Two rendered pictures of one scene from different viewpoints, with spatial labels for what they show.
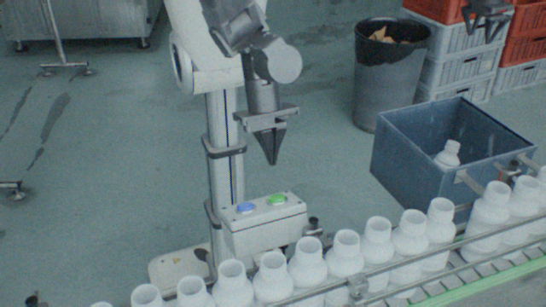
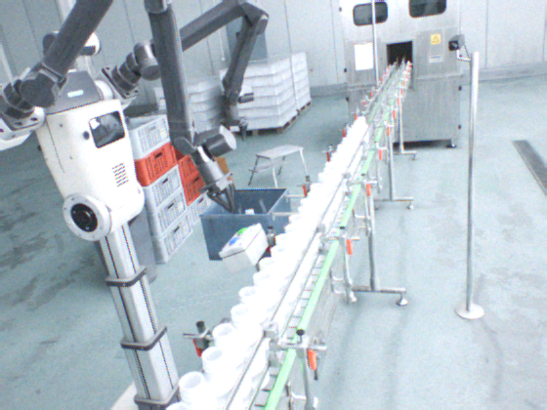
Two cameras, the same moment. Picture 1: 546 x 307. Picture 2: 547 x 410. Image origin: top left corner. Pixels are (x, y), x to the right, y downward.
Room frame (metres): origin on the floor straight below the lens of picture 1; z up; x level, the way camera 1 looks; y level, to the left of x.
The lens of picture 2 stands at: (-0.20, 0.78, 1.62)
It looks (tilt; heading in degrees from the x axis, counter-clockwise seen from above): 21 degrees down; 313
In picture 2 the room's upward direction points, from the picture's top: 9 degrees counter-clockwise
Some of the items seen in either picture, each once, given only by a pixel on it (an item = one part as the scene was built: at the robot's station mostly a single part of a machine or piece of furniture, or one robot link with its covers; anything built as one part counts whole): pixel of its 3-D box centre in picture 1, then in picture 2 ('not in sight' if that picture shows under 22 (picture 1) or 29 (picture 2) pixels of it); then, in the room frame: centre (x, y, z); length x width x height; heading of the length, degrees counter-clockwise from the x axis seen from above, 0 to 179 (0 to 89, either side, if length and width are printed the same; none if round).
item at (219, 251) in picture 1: (230, 252); (155, 377); (1.12, 0.13, 0.49); 0.13 x 0.13 x 0.40; 22
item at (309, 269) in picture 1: (306, 282); (299, 245); (0.50, -0.06, 1.08); 0.06 x 0.06 x 0.17
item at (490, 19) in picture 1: (488, 24); (238, 131); (1.14, -0.53, 1.26); 0.07 x 0.07 x 0.09; 22
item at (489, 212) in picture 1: (486, 223); (325, 197); (0.63, -0.39, 1.08); 0.06 x 0.06 x 0.17
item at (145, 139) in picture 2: not in sight; (132, 138); (3.05, -1.19, 1.00); 0.61 x 0.41 x 0.22; 119
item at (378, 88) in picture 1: (386, 78); (124, 243); (2.75, -0.72, 0.32); 0.45 x 0.45 x 0.64
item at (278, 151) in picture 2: not in sight; (275, 166); (3.09, -2.92, 0.21); 0.61 x 0.47 x 0.41; 165
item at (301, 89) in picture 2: not in sight; (280, 84); (6.15, -6.89, 0.59); 1.25 x 1.03 x 1.17; 113
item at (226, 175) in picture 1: (227, 194); (140, 321); (1.12, 0.13, 0.74); 0.11 x 0.11 x 0.40; 22
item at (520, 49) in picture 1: (514, 37); (180, 185); (3.41, -1.81, 0.33); 0.61 x 0.41 x 0.22; 115
